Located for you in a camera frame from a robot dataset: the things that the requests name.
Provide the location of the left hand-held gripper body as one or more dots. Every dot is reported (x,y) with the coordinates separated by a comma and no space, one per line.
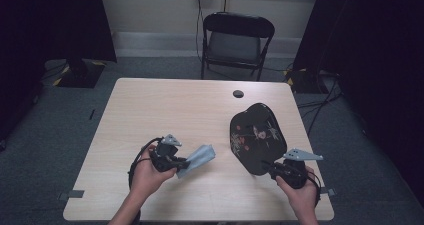
(165,156)

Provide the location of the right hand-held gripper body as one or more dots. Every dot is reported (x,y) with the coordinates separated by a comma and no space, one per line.
(295,173)

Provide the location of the grey-blue cleaning cloth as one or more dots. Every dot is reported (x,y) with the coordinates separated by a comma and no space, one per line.
(197,160)

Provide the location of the black lacquer flower-painted plate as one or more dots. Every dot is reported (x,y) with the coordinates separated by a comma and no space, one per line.
(256,138)

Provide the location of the person's right hand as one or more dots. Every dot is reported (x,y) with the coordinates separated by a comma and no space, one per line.
(300,196)

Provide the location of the person's left hand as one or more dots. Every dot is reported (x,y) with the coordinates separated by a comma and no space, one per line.
(148,178)

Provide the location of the grey floor tape piece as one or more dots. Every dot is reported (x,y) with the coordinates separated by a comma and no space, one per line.
(72,194)
(328,191)

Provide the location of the black round table grommet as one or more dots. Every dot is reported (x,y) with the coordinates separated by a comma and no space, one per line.
(238,94)

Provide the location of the black stand base yellow tape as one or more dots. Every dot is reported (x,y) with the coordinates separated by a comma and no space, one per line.
(81,75)
(305,81)

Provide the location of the black folding chair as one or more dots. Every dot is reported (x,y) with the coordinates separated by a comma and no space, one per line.
(235,41)

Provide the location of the black curtain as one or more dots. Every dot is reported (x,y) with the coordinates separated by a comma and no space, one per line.
(376,51)
(40,25)

